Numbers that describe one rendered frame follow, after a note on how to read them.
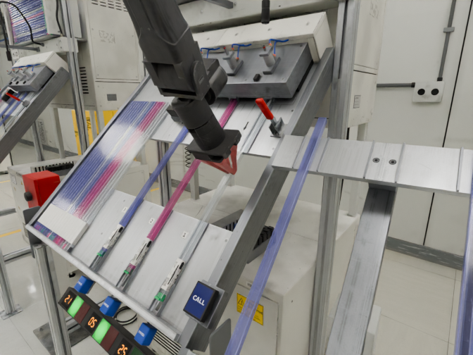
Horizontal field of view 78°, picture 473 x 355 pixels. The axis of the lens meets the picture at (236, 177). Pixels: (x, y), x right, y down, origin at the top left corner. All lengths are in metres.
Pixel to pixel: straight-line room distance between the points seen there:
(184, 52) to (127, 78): 1.62
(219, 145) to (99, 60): 1.50
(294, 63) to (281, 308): 0.60
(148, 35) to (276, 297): 0.65
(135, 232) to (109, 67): 1.43
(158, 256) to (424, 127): 1.90
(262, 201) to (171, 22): 0.34
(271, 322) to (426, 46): 1.85
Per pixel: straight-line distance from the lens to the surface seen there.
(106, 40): 2.03
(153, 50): 0.46
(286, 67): 0.72
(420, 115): 2.22
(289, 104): 0.71
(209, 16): 1.01
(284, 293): 0.80
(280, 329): 0.86
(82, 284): 0.75
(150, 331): 0.60
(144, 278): 0.65
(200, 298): 0.50
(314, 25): 0.78
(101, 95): 1.97
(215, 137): 0.55
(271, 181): 0.59
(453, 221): 2.34
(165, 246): 0.64
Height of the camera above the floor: 1.10
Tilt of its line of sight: 16 degrees down
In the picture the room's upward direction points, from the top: straight up
